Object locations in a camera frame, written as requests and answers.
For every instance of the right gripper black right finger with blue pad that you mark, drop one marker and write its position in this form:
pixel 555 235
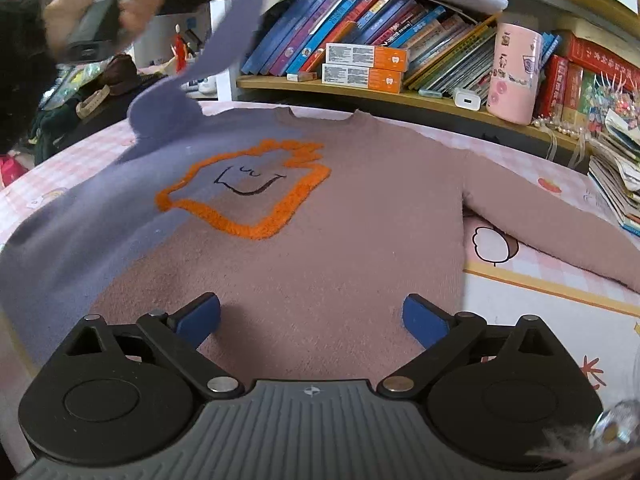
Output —
pixel 446 340

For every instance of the red dictionaries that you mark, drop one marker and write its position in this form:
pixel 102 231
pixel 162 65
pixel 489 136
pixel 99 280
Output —
pixel 585 80

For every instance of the upper orange white box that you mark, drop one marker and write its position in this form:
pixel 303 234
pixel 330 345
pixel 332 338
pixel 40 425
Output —
pixel 368 56

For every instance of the wooden white bookshelf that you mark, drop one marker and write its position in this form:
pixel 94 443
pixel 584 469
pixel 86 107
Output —
pixel 605 22

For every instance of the stack of books and notebooks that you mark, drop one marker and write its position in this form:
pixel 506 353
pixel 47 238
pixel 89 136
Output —
pixel 614 168

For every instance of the colourful star flower bouquet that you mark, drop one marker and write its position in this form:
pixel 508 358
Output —
pixel 610 94

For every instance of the row of colourful books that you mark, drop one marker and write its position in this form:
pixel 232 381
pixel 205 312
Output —
pixel 447 48

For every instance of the pink cylindrical cup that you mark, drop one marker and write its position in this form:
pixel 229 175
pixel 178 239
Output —
pixel 514 74

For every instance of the purple and mauve sweater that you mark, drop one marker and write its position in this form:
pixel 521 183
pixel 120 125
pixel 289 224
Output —
pixel 312 230

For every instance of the dark clothes pile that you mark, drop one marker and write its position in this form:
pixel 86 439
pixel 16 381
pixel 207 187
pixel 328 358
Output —
pixel 99 103

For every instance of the orange white box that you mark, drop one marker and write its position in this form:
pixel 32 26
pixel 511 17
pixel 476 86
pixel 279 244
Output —
pixel 375 79
pixel 368 56

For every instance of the white USB charger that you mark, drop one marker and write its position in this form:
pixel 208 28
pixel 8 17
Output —
pixel 466 99

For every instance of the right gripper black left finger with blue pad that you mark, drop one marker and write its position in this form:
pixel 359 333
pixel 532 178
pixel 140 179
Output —
pixel 175 338

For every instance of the lower orange white box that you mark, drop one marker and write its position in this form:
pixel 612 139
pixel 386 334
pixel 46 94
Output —
pixel 375 79

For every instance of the person's left hand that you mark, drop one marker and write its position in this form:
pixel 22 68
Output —
pixel 60 18

